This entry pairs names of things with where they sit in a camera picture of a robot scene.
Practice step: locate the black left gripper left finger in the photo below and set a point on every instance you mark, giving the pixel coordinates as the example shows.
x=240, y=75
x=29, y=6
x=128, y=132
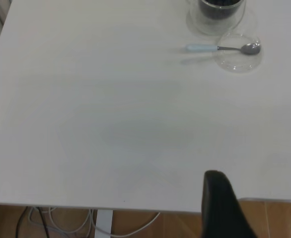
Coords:
x=220, y=210

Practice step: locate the dark coffee beans pile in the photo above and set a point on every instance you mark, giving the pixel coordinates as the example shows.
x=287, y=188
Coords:
x=218, y=8

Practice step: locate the white table leg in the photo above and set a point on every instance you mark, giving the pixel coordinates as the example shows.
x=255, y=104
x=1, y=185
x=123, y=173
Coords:
x=103, y=223

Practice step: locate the clear double-wall glass cup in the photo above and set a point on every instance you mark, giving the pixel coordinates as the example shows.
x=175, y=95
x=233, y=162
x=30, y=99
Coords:
x=216, y=26

